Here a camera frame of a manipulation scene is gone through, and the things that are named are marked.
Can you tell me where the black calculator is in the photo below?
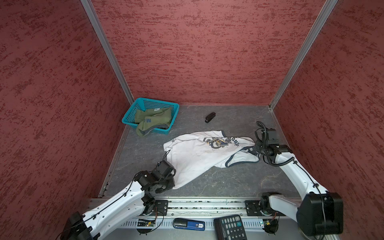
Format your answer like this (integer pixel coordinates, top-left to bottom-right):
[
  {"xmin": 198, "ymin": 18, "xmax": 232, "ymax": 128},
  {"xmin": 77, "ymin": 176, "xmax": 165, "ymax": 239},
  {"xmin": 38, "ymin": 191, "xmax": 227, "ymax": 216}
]
[{"xmin": 214, "ymin": 215, "xmax": 247, "ymax": 240}]

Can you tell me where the teal plastic laundry basket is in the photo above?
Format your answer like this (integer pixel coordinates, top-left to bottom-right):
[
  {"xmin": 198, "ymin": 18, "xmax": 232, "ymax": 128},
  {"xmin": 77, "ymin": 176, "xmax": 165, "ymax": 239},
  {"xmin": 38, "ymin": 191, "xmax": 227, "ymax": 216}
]
[{"xmin": 122, "ymin": 98, "xmax": 180, "ymax": 135}]

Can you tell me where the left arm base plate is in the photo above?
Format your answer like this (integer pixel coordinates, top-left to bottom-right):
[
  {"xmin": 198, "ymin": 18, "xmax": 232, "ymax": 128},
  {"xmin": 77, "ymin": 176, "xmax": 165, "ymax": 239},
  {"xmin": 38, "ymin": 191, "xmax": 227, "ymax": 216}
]
[{"xmin": 154, "ymin": 200, "xmax": 169, "ymax": 216}]

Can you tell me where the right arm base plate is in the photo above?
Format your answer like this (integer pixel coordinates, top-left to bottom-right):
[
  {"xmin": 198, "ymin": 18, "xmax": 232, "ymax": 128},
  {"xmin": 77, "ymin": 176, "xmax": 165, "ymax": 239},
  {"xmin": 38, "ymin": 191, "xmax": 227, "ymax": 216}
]
[{"xmin": 245, "ymin": 200, "xmax": 263, "ymax": 217}]

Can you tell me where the grey metal corner post left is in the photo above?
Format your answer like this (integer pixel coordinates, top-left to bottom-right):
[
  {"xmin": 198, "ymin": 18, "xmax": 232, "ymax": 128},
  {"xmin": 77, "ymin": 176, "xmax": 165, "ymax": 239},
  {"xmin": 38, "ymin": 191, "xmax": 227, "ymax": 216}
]
[{"xmin": 81, "ymin": 0, "xmax": 135, "ymax": 104}]

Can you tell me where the grey metal corner post right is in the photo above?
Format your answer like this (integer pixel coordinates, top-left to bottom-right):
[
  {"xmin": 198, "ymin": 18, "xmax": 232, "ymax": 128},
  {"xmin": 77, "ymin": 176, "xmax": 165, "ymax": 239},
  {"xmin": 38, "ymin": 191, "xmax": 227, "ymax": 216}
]
[{"xmin": 269, "ymin": 0, "xmax": 338, "ymax": 112}]

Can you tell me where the green tank top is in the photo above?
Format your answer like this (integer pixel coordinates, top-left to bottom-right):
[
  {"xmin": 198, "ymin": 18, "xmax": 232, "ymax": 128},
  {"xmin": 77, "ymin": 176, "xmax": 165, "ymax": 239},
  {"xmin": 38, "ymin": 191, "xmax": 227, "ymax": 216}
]
[{"xmin": 135, "ymin": 108, "xmax": 173, "ymax": 137}]

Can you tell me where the white tank top navy trim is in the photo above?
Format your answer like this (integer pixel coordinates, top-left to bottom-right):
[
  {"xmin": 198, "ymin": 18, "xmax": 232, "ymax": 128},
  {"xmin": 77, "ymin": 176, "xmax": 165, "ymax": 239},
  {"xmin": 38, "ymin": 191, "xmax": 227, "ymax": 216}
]
[{"xmin": 163, "ymin": 131, "xmax": 260, "ymax": 189}]

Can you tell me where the left small circuit board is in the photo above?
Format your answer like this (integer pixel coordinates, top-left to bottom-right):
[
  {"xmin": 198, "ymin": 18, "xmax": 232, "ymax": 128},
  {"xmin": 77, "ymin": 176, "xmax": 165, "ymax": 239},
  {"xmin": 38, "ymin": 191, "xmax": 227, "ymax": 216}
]
[{"xmin": 137, "ymin": 219, "xmax": 156, "ymax": 228}]

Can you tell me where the small black stapler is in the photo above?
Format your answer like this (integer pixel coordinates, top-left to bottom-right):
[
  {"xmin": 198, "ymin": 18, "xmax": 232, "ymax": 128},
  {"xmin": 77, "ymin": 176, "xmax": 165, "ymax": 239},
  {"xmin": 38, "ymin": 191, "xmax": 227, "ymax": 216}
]
[{"xmin": 205, "ymin": 112, "xmax": 216, "ymax": 123}]

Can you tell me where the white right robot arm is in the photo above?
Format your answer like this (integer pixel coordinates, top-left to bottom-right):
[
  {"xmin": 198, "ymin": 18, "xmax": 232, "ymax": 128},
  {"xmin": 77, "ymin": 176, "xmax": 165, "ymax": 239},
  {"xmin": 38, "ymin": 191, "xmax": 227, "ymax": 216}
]
[{"xmin": 255, "ymin": 122, "xmax": 344, "ymax": 240}]

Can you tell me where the grey metal corner post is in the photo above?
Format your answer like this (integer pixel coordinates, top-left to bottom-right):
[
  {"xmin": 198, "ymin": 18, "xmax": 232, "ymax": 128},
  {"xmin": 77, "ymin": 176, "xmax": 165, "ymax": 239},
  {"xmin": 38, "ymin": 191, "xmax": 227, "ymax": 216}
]
[
  {"xmin": 269, "ymin": 0, "xmax": 338, "ymax": 112},
  {"xmin": 81, "ymin": 0, "xmax": 135, "ymax": 104}
]

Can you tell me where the aluminium rail frame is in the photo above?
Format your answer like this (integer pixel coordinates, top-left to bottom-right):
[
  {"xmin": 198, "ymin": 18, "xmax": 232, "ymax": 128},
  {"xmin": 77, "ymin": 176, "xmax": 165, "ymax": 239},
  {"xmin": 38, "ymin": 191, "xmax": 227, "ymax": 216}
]
[{"xmin": 86, "ymin": 195, "xmax": 341, "ymax": 240}]

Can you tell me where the blue black handheld device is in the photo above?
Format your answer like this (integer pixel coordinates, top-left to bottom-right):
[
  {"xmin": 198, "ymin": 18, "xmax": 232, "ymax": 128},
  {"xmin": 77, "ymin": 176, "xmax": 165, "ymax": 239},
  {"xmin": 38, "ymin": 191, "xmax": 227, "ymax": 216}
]
[{"xmin": 173, "ymin": 218, "xmax": 206, "ymax": 231}]

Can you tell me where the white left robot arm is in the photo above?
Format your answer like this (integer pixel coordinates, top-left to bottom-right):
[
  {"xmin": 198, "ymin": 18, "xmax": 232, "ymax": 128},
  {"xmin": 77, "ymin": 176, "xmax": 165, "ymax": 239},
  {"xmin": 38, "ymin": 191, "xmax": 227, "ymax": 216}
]
[{"xmin": 57, "ymin": 160, "xmax": 176, "ymax": 240}]

